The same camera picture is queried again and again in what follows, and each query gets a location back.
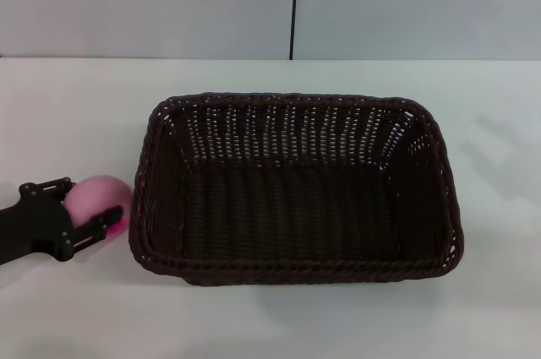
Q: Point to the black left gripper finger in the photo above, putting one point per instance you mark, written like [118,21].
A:
[53,186]
[99,224]

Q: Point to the dark brown woven basket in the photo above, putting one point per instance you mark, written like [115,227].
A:
[296,207]

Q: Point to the black vertical wall strip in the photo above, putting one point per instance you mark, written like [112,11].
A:
[294,4]

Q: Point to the pink toy peach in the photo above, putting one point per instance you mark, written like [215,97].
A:
[99,200]

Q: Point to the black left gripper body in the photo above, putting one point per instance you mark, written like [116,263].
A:
[36,228]

